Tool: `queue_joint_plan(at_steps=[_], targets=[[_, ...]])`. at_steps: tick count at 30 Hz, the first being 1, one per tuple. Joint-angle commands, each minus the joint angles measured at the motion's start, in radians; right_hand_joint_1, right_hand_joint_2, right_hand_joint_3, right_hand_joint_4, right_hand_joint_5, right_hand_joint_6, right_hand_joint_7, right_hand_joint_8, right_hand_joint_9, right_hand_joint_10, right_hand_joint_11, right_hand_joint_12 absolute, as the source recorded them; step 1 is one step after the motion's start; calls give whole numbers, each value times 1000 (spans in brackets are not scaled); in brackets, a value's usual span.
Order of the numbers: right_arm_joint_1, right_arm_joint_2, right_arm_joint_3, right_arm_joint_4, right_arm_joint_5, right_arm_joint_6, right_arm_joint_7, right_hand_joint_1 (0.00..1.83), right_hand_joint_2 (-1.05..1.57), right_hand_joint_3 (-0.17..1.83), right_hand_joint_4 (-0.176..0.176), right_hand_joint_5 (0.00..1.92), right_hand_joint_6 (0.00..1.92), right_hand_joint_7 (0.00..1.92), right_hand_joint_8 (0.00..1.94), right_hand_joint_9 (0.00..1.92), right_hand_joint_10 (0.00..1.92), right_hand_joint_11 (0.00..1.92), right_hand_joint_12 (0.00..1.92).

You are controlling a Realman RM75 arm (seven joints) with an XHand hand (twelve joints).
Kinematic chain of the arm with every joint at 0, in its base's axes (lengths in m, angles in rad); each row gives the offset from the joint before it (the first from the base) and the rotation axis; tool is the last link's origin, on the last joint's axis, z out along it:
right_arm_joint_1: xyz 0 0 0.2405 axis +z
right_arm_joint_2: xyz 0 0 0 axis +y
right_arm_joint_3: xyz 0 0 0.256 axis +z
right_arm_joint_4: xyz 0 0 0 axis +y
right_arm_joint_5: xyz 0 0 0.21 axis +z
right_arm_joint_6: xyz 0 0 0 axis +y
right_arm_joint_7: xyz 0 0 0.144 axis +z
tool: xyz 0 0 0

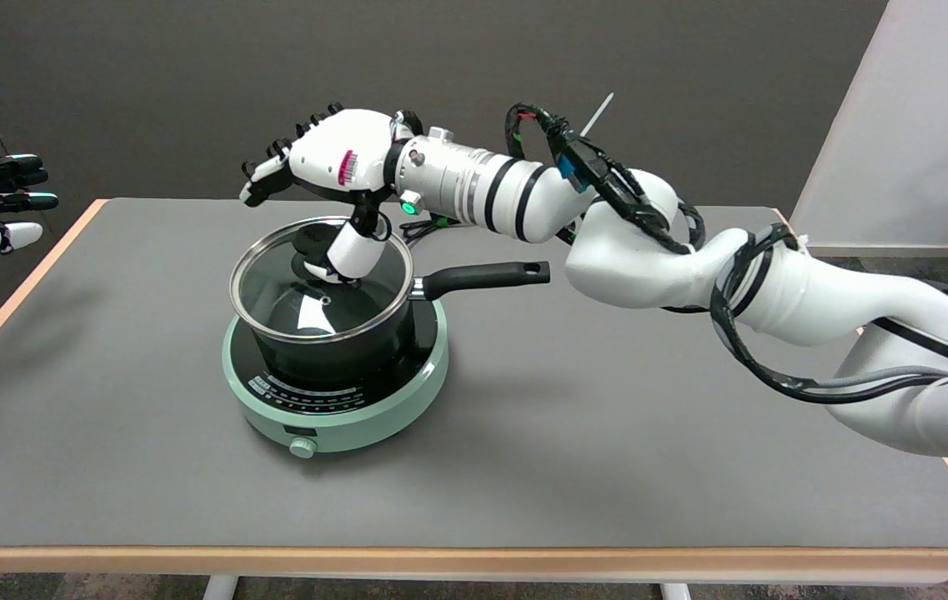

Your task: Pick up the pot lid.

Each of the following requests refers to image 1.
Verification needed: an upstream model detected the gray robot cable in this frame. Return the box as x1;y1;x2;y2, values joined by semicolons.
807;367;948;394

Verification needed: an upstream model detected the black robot cable harness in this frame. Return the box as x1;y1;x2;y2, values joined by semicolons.
505;102;948;406

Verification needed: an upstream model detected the black saucepan with long handle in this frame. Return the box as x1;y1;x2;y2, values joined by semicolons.
250;260;551;388

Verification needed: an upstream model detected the green round induction cooker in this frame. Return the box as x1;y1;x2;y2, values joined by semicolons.
222;298;449;460

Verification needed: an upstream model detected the black power cord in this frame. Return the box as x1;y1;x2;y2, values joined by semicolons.
399;215;458;248

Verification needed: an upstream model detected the white partition panel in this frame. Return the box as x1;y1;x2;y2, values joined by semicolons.
790;0;948;253

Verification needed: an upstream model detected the glass pot lid black knob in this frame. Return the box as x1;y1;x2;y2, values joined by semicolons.
229;216;414;344

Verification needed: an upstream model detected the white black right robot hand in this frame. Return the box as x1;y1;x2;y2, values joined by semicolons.
240;103;424;285

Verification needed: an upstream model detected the gray table mat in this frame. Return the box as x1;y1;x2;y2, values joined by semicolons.
0;198;948;549

